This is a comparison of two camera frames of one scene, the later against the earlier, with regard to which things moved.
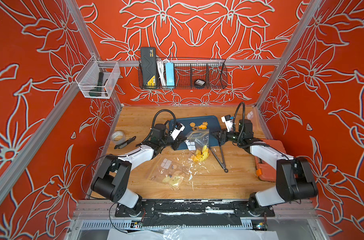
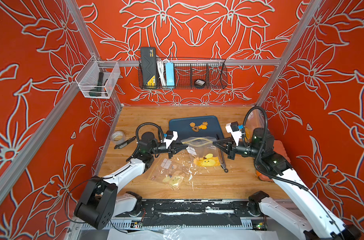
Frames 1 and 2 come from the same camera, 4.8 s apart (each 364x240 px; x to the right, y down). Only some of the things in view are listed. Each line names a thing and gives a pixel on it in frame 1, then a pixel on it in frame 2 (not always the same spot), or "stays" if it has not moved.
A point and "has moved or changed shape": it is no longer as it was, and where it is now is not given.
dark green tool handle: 97,91 stays
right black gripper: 223,135 -> 229,151
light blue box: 170,73 stays
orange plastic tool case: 266,172 stays
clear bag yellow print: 198,141 has moved or changed shape
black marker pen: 122,144 stays
